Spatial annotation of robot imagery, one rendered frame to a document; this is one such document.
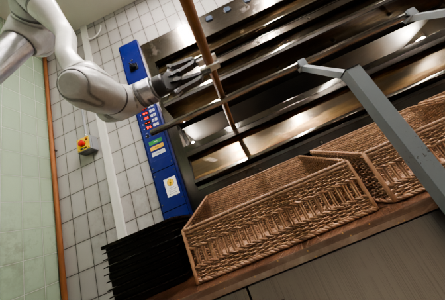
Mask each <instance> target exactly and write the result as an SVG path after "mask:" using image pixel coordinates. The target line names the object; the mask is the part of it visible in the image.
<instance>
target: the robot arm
mask: <svg viewBox="0 0 445 300"><path fill-rule="evenodd" d="M8 2H9V8H10V12H11V14H10V15H9V16H8V17H7V20H6V22H5V24H4V26H3V28H2V29H1V35H0V85H1V84H2V83H3V82H4V81H5V80H6V79H7V78H8V77H9V76H10V75H12V74H13V73H14V72H15V71H16V70H17V69H18V68H19V67H20V66H21V65H23V64H24V63H25V62H26V61H27V60H28V59H29V58H30V57H32V56H36V57H47V56H50V55H51V54H52V53H53V52H55V56H56V59H57V61H58V63H59V65H60V67H61V68H62V70H63V71H61V72H60V73H59V75H58V77H57V80H56V88H57V90H58V93H59V94H60V95H61V96H62V97H63V98H64V99H65V100H66V101H67V102H68V103H70V104H71V105H73V106H75V107H77V108H80V109H83V110H86V111H90V112H93V113H96V115H97V116H98V117H99V118H100V119H101V120H102V121H104V122H106V123H115V122H119V121H123V120H125V119H128V118H130V117H133V116H135V115H137V114H138V113H140V112H141V111H142V110H143V109H145V108H147V107H149V106H151V105H153V104H155V103H157V102H159V101H160V100H161V98H163V97H165V96H167V95H169V94H170V93H177V95H178V96H179V97H181V96H182V95H183V94H184V93H185V92H187V91H189V90H190V89H193V88H194V87H196V86H198V85H200V84H202V83H203V79H204V76H206V75H209V74H211V73H212V71H213V70H216V69H218V68H220V67H221V65H220V63H219V61H216V62H214V63H212V64H209V65H208V66H205V67H203V68H201V69H200V72H196V73H194V74H190V75H187V76H184V77H182V75H184V74H186V73H187V72H189V71H191V70H192V69H194V68H196V67H197V66H199V68H200V67H201V66H204V65H205V63H204V60H203V57H201V58H199V59H195V58H193V57H192V56H191V57H188V58H186V59H183V60H180V61H178V62H175V63H173V64H167V65H166V67H167V71H166V72H165V73H164V74H158V75H156V76H154V77H152V78H151V79H150V78H148V77H147V78H145V79H142V80H140V81H138V82H136V83H134V84H132V85H127V84H119V83H117V82H116V81H115V80H114V78H113V77H112V76H110V75H109V74H108V73H107V72H105V71H104V70H103V69H101V68H100V67H99V66H98V65H97V64H96V63H95V62H92V61H84V60H83V59H81V57H80V56H79V55H78V54H77V37H76V35H75V32H74V30H73V29H72V27H71V26H70V24H69V22H68V21H67V19H66V18H65V16H64V14H63V12H62V10H61V9H60V7H59V5H58V4H57V2H56V1H55V0H8ZM179 86H181V87H180V88H179Z"/></svg>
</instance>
